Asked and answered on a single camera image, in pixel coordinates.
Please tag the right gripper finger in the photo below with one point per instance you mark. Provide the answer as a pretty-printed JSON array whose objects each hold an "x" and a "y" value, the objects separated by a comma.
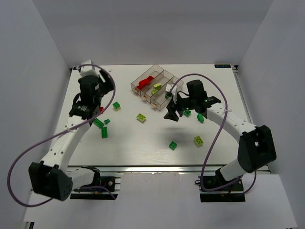
[
  {"x": 171, "y": 115},
  {"x": 172, "y": 105}
]

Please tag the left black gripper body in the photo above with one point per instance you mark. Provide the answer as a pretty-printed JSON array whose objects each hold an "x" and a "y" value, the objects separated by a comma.
[{"x": 105, "y": 79}]

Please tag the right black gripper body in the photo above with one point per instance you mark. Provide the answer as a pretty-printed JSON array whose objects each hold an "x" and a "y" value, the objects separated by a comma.
[{"x": 177, "y": 105}]

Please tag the small green square lego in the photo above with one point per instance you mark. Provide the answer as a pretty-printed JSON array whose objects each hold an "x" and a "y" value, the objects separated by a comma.
[{"x": 187, "y": 113}]

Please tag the lime curved lego brick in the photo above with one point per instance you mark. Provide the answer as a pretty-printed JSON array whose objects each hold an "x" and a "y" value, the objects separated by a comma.
[{"x": 157, "y": 86}]

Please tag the red L lego stack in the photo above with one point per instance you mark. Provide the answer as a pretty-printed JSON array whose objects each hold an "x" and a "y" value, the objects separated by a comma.
[{"x": 144, "y": 82}]

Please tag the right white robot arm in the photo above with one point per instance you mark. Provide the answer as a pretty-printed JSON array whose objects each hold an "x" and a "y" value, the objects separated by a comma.
[{"x": 255, "y": 143}]

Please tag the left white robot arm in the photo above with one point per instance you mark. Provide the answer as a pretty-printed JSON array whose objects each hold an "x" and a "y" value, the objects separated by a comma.
[{"x": 50, "y": 177}]

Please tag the near clear plastic bin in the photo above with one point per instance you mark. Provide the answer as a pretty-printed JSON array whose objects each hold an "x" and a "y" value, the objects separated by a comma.
[{"x": 159, "y": 99}]

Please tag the clear plastic bin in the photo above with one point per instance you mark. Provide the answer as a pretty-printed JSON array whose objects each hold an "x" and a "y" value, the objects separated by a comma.
[
  {"x": 146, "y": 77},
  {"x": 159, "y": 99},
  {"x": 147, "y": 95}
]

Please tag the green lego brick right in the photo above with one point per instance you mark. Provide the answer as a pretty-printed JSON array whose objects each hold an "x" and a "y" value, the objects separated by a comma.
[{"x": 200, "y": 118}]

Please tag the green flat lego left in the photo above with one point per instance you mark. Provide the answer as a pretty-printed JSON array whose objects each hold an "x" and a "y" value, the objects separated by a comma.
[{"x": 98, "y": 123}]

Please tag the green and lime lego stack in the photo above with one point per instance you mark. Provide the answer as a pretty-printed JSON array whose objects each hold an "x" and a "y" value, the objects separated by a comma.
[{"x": 116, "y": 106}]

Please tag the middle clear plastic bin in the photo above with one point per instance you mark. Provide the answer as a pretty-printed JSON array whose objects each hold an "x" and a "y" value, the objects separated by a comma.
[{"x": 147, "y": 95}]

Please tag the far clear plastic bin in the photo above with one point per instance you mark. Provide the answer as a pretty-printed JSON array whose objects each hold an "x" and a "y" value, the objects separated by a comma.
[{"x": 146, "y": 77}]

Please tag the green lego brick bottom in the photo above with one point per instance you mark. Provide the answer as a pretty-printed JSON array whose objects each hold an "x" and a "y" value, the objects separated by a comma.
[{"x": 173, "y": 145}]

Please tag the long green lego brick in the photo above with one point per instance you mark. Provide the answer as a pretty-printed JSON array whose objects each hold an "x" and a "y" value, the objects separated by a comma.
[{"x": 104, "y": 132}]

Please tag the right blue label sticker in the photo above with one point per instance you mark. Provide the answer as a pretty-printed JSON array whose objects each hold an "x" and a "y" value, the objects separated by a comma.
[{"x": 222, "y": 66}]

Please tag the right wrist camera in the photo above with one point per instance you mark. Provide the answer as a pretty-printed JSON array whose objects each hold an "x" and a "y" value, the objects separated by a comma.
[{"x": 171, "y": 90}]

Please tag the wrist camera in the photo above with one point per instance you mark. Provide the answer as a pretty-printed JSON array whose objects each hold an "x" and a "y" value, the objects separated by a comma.
[
  {"x": 87, "y": 68},
  {"x": 171, "y": 90}
]

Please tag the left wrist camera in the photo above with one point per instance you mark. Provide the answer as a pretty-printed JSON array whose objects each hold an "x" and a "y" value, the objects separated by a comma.
[{"x": 87, "y": 68}]

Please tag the aluminium front rail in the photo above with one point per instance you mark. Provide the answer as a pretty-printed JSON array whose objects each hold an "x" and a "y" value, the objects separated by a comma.
[{"x": 121, "y": 169}]

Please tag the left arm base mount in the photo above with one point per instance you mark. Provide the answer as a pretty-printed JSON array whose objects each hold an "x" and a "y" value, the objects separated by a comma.
[{"x": 88, "y": 183}]

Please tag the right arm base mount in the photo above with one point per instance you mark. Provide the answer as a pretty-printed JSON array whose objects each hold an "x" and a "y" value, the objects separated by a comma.
[{"x": 220, "y": 191}]

